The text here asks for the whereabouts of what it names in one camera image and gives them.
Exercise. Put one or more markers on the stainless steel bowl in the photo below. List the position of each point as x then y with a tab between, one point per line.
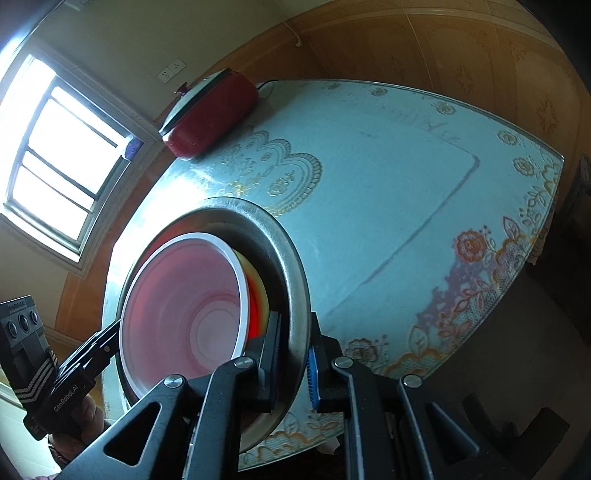
254	233

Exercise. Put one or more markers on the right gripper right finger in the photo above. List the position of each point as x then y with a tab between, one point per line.
324	383

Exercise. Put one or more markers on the green floral tablecloth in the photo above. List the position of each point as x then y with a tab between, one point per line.
413	213

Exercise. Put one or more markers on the red plastic bowl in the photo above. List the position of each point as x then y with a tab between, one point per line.
186	312

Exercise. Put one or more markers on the white wall socket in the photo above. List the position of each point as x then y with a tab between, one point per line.
168	72

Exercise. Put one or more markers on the blue tissue pack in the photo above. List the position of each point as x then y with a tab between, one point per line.
132	147

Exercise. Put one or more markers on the dark cooker lid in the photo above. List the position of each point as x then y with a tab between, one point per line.
189	96

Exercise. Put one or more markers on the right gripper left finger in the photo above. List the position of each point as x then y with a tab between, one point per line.
265	349

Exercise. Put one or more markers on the yellow plastic bowl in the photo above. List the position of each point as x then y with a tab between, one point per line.
259	306

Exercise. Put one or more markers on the window with frame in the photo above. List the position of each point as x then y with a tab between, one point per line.
63	177

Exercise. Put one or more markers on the left hand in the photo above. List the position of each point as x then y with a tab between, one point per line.
90	422

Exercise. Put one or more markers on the black tracking camera left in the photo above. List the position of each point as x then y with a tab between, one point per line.
27	359

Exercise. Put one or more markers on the red electric cooker pot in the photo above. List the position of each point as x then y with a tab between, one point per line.
212	116

